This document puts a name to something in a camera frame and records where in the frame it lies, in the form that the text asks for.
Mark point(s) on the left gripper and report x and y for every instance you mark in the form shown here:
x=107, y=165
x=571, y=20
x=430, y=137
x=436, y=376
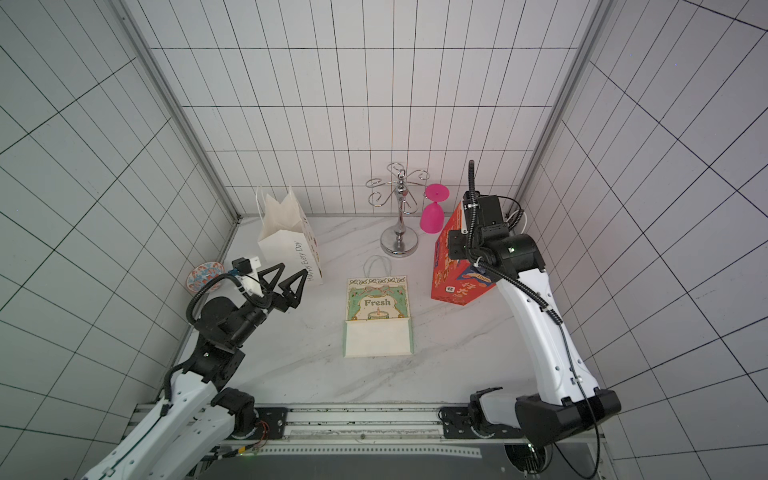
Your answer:
x=294, y=298

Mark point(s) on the green Fresh paper bag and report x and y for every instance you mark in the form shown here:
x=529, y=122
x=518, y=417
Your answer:
x=378, y=321

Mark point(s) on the red printed paper bag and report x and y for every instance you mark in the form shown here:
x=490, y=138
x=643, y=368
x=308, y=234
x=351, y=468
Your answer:
x=455, y=281

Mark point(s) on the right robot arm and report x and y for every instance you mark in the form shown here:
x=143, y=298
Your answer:
x=568, y=400

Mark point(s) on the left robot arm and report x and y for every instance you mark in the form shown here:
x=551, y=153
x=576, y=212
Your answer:
x=197, y=409

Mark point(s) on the white Happy Every Day bag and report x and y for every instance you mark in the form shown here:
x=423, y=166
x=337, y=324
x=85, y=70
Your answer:
x=286, y=235

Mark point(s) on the patterned ceramic bowl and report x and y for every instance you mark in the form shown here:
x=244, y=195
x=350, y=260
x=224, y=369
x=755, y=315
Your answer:
x=199, y=276

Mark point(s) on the chrome cup holder stand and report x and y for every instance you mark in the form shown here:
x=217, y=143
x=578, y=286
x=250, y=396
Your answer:
x=398, y=240

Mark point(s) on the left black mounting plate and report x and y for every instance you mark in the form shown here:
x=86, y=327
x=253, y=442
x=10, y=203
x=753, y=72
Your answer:
x=262, y=423

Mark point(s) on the black mounting plate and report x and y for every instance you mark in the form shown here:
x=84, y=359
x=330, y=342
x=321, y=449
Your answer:
x=262, y=423
x=458, y=424

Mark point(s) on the pink plastic wine glass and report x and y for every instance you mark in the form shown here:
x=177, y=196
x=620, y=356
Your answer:
x=433, y=215

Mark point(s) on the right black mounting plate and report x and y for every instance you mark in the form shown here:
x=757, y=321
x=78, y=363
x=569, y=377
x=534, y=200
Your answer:
x=458, y=424

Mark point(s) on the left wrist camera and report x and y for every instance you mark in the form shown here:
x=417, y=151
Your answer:
x=244, y=270

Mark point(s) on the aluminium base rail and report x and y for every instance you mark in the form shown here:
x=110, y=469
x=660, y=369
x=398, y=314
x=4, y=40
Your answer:
x=373, y=429

